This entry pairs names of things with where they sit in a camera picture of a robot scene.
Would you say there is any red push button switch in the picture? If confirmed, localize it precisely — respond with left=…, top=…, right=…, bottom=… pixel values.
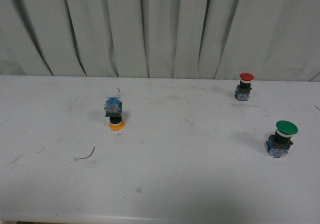
left=234, top=73, right=254, bottom=101

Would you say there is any grey-white curtain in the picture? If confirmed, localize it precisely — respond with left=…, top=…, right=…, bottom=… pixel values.
left=0, top=0, right=320, bottom=82

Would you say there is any yellow push button switch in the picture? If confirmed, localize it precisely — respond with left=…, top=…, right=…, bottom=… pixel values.
left=104, top=97, right=125, bottom=131

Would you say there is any green push button switch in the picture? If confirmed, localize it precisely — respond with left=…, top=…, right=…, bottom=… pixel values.
left=265, top=120, right=298, bottom=158

